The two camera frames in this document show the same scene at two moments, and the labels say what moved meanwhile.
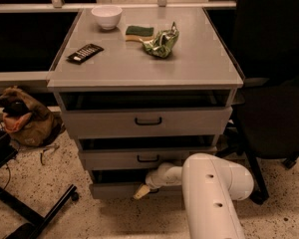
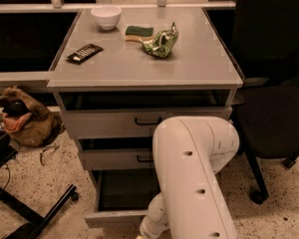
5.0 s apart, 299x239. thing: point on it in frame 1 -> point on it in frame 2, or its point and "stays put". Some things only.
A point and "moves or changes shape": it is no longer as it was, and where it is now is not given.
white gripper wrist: [152, 180] -> [146, 231]
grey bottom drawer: [117, 183] moves or changes shape
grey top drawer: [104, 114] stays put
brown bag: [25, 121] stays put
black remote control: [85, 54] stays put
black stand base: [2, 148] stays put
